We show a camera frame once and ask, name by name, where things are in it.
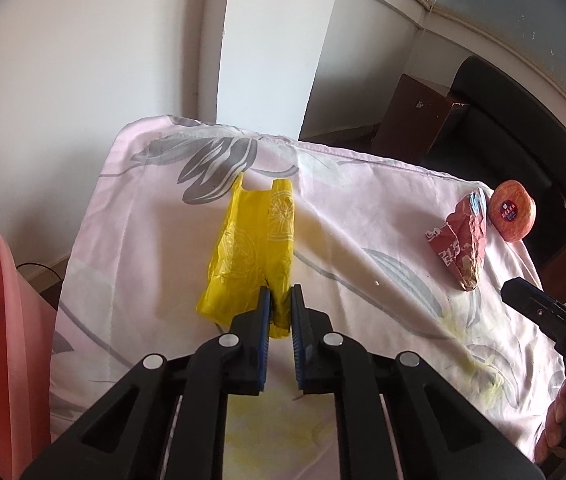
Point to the person right hand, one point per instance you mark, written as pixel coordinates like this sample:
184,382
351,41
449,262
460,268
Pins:
552,434

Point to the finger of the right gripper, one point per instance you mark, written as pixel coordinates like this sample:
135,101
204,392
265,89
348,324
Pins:
543,310

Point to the black office chair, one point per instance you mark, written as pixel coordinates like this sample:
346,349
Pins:
504,133

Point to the yellow plastic bag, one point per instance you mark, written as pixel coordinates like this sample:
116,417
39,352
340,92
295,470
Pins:
254,249

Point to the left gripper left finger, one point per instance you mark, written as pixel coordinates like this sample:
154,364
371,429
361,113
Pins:
165,419

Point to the pink floral tablecloth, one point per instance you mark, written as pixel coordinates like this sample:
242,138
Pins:
139,266

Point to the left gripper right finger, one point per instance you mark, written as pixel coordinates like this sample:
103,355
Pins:
397,418

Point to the red apple with sticker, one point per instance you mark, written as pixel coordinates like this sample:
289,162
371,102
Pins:
512,211

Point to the pink plastic basin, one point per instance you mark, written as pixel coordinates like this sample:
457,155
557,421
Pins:
26,331

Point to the red snack bag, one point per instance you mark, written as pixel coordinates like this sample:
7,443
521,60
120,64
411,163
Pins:
460,242

